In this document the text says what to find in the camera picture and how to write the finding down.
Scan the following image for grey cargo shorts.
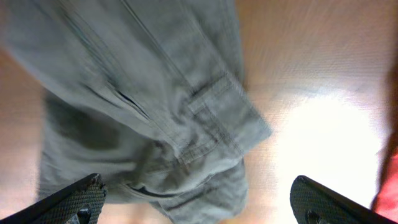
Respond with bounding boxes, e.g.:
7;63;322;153
3;0;271;223

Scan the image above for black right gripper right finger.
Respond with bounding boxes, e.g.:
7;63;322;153
290;175;397;224

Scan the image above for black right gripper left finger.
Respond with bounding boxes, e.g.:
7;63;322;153
1;174;106;224

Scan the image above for red garment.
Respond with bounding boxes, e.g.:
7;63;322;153
371;149;398;222

